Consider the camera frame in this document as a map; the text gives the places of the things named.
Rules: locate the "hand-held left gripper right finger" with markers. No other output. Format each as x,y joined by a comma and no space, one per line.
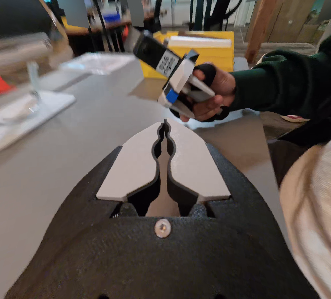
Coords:
199,170

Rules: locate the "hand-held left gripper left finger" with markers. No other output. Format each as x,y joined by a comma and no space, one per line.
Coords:
129,172

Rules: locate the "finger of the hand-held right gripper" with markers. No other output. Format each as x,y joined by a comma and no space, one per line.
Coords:
182,109
181,71

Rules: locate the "small blue cube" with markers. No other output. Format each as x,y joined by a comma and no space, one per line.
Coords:
172,95

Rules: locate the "yellow plastic bin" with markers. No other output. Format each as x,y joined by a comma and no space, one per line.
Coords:
219,56

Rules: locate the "person's right forearm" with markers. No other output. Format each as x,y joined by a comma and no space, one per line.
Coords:
279,84

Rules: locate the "person's right hand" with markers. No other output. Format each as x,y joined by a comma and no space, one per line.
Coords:
222,87

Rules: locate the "white tube with metal cap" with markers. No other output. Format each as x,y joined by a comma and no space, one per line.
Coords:
201,42

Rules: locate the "blue plastic bin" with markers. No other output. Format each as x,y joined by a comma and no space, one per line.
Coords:
111,18

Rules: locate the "printed paper sheet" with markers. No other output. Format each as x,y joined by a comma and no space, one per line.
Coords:
98,62

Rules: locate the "white tablet stand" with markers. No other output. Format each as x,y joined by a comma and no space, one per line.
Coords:
51,105

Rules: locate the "person's green jacket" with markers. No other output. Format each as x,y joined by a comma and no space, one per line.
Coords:
305,131

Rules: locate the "cardboard holder with black panel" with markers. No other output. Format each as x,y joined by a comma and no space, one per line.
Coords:
20,7

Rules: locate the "wooden post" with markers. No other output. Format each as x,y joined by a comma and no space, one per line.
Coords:
261,25

